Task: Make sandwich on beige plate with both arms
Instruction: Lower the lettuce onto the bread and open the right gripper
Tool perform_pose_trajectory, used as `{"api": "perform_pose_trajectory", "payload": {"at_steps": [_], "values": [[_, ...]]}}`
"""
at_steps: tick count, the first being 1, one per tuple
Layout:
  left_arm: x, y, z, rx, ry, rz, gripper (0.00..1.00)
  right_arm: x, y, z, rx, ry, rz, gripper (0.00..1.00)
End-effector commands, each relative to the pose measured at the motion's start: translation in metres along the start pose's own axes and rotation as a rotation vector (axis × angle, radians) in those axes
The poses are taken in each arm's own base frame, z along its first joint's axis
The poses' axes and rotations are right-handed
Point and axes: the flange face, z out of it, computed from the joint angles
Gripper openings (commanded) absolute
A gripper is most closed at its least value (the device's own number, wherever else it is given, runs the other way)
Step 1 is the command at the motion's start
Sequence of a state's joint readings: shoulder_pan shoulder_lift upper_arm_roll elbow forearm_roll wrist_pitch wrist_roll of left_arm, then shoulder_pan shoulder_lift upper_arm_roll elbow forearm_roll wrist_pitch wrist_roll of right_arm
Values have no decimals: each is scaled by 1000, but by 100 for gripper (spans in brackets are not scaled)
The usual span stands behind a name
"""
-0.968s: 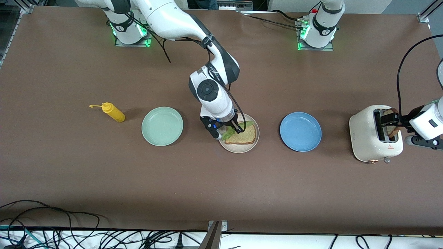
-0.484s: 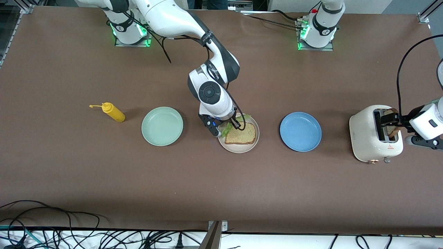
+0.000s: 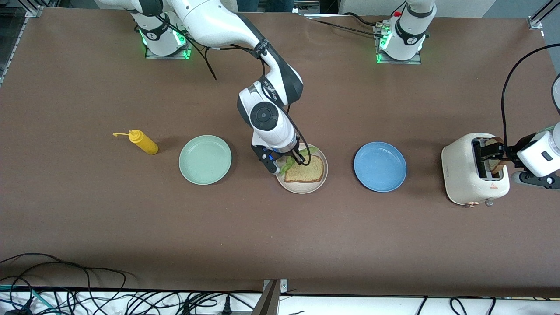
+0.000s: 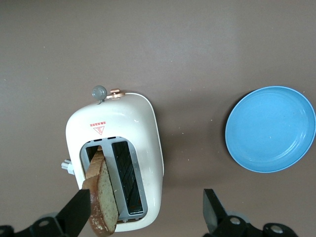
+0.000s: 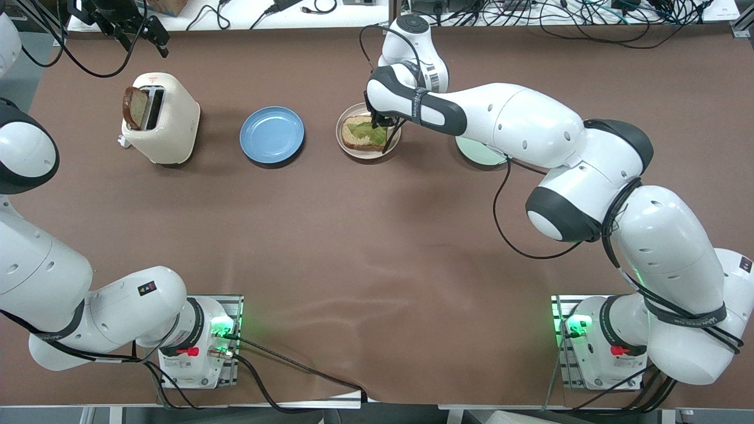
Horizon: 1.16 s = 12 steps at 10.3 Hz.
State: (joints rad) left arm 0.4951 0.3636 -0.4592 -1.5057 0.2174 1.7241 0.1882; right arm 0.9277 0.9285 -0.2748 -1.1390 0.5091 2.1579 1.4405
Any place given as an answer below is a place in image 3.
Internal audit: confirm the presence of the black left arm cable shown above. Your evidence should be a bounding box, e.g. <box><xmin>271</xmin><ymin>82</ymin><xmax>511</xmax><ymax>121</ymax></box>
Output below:
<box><xmin>500</xmin><ymin>43</ymin><xmax>560</xmax><ymax>150</ymax></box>

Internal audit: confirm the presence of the aluminium frame profile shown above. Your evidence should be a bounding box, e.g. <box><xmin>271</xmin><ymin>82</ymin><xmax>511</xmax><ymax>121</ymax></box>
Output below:
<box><xmin>0</xmin><ymin>4</ymin><xmax>45</xmax><ymax>86</ymax></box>
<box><xmin>527</xmin><ymin>0</ymin><xmax>560</xmax><ymax>30</ymax></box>

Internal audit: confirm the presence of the long looping black cable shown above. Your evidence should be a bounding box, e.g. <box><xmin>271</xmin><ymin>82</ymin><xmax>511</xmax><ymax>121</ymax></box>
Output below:
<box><xmin>0</xmin><ymin>252</ymin><xmax>128</xmax><ymax>315</ymax></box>

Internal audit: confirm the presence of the teal cable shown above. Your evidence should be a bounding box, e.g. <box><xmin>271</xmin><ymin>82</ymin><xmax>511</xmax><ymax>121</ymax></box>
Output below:
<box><xmin>0</xmin><ymin>284</ymin><xmax>58</xmax><ymax>315</ymax></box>

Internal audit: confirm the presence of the beige plate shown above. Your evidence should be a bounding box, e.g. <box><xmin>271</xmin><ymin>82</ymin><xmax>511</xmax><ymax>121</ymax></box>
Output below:
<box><xmin>275</xmin><ymin>143</ymin><xmax>329</xmax><ymax>194</ymax></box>

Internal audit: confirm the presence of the mint green plate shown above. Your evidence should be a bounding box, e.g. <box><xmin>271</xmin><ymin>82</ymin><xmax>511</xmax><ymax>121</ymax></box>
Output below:
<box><xmin>178</xmin><ymin>135</ymin><xmax>232</xmax><ymax>186</ymax></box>

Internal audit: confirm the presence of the braided black cable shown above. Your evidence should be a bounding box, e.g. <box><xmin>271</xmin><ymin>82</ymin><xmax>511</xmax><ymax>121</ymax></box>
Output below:
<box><xmin>313</xmin><ymin>18</ymin><xmax>385</xmax><ymax>36</ymax></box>

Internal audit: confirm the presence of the green lettuce leaf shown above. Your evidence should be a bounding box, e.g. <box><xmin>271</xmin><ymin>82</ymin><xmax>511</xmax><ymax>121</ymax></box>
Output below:
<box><xmin>280</xmin><ymin>146</ymin><xmax>319</xmax><ymax>173</ymax></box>

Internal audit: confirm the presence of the yellow mustard squeeze bottle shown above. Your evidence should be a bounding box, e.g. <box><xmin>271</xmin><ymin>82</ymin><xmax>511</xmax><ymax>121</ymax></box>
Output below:
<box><xmin>113</xmin><ymin>129</ymin><xmax>159</xmax><ymax>155</ymax></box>

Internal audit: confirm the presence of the metal table bracket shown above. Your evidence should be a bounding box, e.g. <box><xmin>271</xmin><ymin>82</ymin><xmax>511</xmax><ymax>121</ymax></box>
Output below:
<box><xmin>252</xmin><ymin>279</ymin><xmax>289</xmax><ymax>315</ymax></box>

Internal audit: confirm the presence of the white toaster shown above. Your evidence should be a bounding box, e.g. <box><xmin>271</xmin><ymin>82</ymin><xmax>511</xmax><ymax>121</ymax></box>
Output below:
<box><xmin>441</xmin><ymin>133</ymin><xmax>511</xmax><ymax>207</ymax></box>

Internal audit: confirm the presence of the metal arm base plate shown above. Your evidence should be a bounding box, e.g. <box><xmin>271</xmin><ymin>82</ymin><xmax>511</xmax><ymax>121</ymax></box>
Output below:
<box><xmin>374</xmin><ymin>24</ymin><xmax>423</xmax><ymax>65</ymax></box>
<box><xmin>145</xmin><ymin>17</ymin><xmax>195</xmax><ymax>60</ymax></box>

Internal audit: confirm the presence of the blue plate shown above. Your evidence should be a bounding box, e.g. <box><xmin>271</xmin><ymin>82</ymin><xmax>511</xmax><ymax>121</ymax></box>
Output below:
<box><xmin>353</xmin><ymin>141</ymin><xmax>407</xmax><ymax>193</ymax></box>

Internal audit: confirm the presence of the smooth black cable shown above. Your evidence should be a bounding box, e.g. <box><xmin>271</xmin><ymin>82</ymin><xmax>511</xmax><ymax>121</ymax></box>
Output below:
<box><xmin>341</xmin><ymin>12</ymin><xmax>380</xmax><ymax>28</ymax></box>

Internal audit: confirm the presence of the brown bread slice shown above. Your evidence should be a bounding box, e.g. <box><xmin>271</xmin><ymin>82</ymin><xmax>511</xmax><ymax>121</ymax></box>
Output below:
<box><xmin>485</xmin><ymin>136</ymin><xmax>509</xmax><ymax>176</ymax></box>
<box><xmin>284</xmin><ymin>155</ymin><xmax>325</xmax><ymax>183</ymax></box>

